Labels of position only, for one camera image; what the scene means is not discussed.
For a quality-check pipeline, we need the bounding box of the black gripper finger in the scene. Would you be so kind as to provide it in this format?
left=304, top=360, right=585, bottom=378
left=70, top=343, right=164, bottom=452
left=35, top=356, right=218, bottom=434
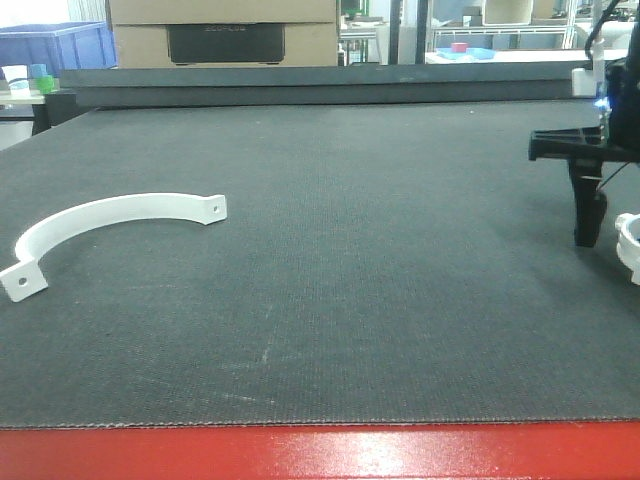
left=568, top=159, right=608, bottom=248

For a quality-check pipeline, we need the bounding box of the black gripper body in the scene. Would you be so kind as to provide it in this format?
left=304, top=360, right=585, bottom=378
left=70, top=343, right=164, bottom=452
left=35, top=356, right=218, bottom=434
left=528, top=58, right=639, bottom=163

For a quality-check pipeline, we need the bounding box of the white PVC pipe clamp ring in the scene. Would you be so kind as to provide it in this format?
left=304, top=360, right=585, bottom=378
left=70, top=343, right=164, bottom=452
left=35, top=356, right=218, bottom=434
left=614, top=212, right=640, bottom=286

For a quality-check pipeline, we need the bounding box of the white half-round pipe clamp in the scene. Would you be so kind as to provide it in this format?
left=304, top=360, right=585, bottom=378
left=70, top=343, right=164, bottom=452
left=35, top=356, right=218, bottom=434
left=1, top=192, right=227, bottom=303

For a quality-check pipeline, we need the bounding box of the light blue tray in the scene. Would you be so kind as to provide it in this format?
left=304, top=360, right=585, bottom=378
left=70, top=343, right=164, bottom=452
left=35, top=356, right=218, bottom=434
left=436, top=47, right=496, bottom=62

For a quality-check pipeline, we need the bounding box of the red small cup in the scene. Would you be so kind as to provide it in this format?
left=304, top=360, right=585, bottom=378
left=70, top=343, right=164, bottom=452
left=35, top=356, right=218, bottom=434
left=450, top=42, right=468, bottom=53

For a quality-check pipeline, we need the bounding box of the dark grey table mat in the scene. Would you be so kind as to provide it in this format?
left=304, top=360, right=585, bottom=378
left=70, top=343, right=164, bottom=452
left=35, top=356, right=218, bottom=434
left=1, top=101, right=639, bottom=428

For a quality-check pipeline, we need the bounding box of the lower cardboard box black print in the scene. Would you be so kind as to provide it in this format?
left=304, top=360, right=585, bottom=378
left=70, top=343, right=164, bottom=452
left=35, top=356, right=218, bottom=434
left=113, top=23, right=338, bottom=68

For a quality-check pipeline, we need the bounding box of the dark grey raised board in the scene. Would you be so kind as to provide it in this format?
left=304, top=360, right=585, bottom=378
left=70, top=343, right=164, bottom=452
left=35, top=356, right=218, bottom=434
left=60, top=61, right=579, bottom=108

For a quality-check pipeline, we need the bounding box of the upper cardboard box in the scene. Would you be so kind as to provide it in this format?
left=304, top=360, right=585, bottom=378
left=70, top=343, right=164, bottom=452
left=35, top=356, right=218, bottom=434
left=109, top=0, right=338, bottom=25

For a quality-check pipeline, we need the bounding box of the blue plastic crate background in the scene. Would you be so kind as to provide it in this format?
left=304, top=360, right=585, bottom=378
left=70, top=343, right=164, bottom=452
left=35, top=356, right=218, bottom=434
left=1, top=21, right=117, bottom=76

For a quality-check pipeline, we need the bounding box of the green cup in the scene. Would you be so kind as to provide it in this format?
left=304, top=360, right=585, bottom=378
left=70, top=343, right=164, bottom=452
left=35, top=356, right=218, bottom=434
left=36, top=75, right=55, bottom=94

